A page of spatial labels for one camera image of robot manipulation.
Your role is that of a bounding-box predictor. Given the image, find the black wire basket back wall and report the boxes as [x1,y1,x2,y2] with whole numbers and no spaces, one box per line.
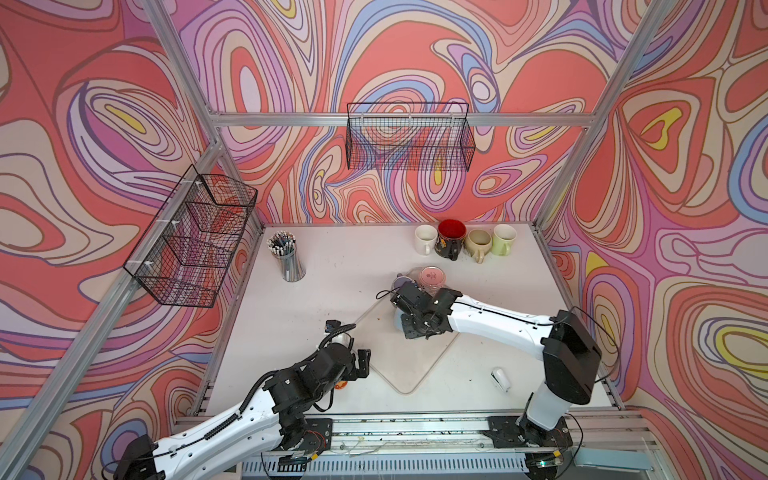
[345,100,476,172]

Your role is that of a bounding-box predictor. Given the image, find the black mug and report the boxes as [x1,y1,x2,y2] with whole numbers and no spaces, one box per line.
[435,219,467,261]

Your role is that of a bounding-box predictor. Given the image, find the metal pen holder cup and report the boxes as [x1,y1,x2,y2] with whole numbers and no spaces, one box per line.
[267,231,305,283]

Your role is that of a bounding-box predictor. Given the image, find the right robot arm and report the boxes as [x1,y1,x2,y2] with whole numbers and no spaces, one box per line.
[387,281,602,434]

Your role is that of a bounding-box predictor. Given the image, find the black wire basket left wall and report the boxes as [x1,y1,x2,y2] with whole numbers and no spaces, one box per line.
[123,166,258,308]

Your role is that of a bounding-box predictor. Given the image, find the light blue mug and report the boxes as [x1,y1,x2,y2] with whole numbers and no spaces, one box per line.
[394,308,403,331]

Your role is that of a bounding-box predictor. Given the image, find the cream round mug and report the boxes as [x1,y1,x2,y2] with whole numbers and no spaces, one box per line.
[464,229,492,264]

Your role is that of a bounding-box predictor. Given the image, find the small white object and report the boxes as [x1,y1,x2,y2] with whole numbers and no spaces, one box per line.
[491,367,511,393]

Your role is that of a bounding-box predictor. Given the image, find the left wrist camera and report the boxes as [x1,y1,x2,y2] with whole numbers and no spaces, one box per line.
[321,320,356,348]

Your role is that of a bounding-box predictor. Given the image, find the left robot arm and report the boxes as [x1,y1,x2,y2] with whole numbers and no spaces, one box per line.
[102,341,371,479]

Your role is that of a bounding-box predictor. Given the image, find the black wire basket wall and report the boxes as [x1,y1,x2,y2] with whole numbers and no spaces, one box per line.
[123,166,258,308]
[345,100,476,172]

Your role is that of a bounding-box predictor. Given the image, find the purple mug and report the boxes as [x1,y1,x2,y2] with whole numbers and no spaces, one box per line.
[391,275,415,290]

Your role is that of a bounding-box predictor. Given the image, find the beige plastic tray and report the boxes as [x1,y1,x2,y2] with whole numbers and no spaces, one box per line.
[353,267,457,395]

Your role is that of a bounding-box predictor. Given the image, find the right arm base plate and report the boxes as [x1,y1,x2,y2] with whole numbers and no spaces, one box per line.
[481,415,573,450]

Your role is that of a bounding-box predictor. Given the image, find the light green mug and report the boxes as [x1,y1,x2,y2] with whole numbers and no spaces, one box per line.
[491,224,517,257]

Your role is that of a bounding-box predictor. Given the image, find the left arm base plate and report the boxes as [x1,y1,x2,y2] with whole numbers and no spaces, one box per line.
[273,417,334,455]

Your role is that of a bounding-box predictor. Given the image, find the white mug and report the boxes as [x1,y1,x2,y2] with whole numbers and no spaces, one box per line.
[414,224,438,256]

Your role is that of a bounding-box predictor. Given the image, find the pink patterned mug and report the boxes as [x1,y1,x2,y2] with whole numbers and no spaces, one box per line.
[417,266,446,295]

